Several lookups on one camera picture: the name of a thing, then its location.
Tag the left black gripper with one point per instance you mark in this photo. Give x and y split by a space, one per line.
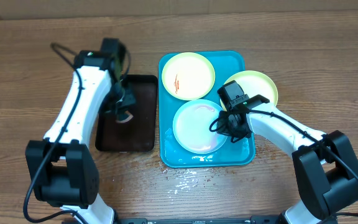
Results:
129 100

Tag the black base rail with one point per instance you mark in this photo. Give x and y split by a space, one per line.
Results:
256 219

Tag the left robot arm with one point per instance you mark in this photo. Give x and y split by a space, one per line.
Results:
64 176

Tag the green plate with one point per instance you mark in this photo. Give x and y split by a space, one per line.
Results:
188 76
257 83

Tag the light blue plate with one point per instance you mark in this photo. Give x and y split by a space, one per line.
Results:
191 126

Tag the black rectangular tray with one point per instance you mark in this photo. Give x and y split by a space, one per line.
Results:
138 133

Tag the teal plastic tray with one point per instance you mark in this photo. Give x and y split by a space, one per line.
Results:
225 63

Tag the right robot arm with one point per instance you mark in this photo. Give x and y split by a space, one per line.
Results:
326 166

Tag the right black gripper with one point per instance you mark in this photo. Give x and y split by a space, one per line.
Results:
225 129

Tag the green plate top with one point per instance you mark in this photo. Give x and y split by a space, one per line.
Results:
188 76

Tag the green and orange sponge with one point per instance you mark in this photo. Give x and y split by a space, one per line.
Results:
124 117

